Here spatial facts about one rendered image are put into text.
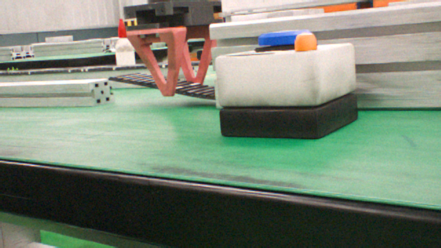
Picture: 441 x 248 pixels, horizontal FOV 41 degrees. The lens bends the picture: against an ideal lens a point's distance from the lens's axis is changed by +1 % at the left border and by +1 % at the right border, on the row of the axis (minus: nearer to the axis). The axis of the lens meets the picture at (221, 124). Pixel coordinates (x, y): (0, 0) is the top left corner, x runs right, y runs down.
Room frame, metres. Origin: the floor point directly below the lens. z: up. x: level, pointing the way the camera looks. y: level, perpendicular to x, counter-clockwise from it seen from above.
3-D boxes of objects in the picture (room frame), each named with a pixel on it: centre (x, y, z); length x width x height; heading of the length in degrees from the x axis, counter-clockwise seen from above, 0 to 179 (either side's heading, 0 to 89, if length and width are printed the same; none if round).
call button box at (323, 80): (0.45, -0.06, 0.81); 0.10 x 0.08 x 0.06; 147
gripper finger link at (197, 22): (0.67, 0.03, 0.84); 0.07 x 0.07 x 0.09; 57
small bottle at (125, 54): (1.21, 0.18, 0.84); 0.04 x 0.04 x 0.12
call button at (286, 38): (0.44, -0.05, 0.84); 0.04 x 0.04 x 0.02
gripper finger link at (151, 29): (0.65, 0.05, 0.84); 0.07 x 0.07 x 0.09; 57
